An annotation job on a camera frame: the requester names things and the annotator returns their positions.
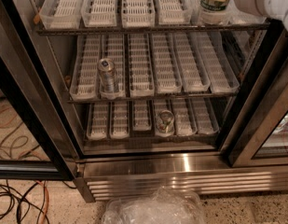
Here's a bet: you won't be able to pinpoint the middle wire shelf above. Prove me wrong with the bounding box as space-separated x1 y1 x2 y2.
67 91 239 104

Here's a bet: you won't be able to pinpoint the stainless steel fridge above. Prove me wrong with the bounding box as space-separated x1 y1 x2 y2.
13 0 288 202

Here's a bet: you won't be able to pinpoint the silver blue can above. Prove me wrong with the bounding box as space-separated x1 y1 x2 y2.
97 58 119 93

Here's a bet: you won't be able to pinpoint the wire shelf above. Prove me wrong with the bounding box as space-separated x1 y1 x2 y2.
85 134 217 143
36 22 270 36
67 91 239 104

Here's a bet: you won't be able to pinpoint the silver green red can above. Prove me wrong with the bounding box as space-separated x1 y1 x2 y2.
156 110 174 133

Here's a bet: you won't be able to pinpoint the bottom wire shelf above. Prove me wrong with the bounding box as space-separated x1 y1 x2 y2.
85 134 217 143

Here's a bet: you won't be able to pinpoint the clear plastic bag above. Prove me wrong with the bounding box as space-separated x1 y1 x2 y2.
102 187 206 224

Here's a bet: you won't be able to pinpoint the open glass fridge door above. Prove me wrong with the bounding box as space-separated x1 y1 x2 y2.
0 0 75 180

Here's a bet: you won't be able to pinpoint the black floor cable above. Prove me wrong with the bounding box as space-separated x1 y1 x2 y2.
0 179 50 224

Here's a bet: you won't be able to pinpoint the right glass fridge door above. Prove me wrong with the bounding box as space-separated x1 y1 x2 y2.
229 31 288 167

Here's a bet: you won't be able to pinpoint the orange extension cable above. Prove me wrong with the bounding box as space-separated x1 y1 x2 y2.
34 180 50 224

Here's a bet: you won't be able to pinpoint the top wire shelf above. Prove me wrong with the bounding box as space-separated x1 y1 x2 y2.
36 22 270 36

